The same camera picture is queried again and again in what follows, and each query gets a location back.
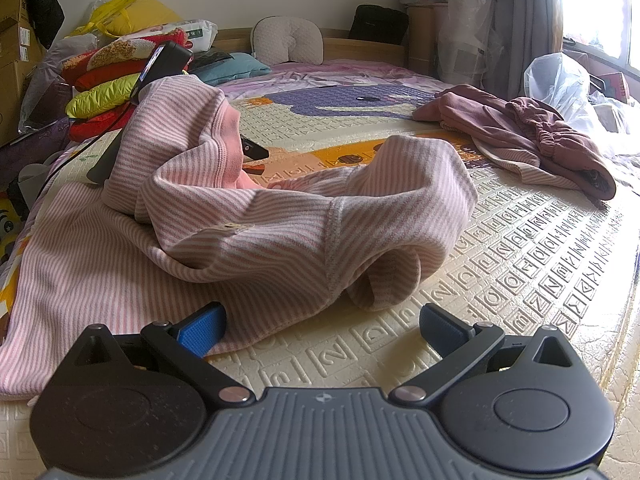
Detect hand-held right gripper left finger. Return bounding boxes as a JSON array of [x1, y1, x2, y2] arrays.
[[74, 301, 257, 409]]

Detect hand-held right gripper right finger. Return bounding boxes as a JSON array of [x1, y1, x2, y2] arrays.
[[389, 303, 574, 407]]

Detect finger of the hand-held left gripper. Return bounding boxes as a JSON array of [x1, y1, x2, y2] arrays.
[[239, 135, 271, 162]]

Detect pink striped top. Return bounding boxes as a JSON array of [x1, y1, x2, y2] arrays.
[[0, 75, 478, 401]]

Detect white packet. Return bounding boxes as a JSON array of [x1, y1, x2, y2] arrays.
[[127, 19, 218, 53]]

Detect yellow bag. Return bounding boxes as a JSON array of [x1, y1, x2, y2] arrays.
[[67, 0, 183, 38]]

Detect teal pillow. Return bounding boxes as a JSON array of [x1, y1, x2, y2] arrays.
[[192, 52, 271, 87]]

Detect red cloth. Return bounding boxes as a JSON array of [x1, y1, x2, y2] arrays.
[[69, 107, 126, 142]]

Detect pink floral bed sheet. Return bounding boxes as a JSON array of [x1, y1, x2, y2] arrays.
[[220, 57, 436, 98]]

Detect white pillow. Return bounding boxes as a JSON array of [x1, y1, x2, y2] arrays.
[[250, 16, 323, 66]]

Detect wooden headboard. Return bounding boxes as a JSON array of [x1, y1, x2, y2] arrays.
[[217, 27, 408, 66]]

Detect brown cardboard box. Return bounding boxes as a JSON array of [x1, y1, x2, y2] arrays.
[[0, 0, 46, 148]]

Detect black bag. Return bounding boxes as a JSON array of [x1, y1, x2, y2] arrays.
[[348, 5, 410, 47]]

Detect beige striped garment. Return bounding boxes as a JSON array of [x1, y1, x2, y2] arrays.
[[470, 135, 608, 211]]

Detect mauve top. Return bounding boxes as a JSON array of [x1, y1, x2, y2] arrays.
[[412, 84, 543, 161]]

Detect mauve elastic-waist pants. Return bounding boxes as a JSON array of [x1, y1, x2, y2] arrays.
[[505, 96, 619, 202]]

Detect white plastic bag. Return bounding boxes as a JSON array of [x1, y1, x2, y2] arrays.
[[523, 52, 593, 131]]

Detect red box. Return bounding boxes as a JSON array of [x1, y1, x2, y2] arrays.
[[597, 72, 631, 103]]

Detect grey curtain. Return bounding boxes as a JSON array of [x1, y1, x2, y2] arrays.
[[492, 0, 566, 86]]

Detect window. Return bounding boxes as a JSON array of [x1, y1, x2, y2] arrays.
[[555, 0, 640, 68]]

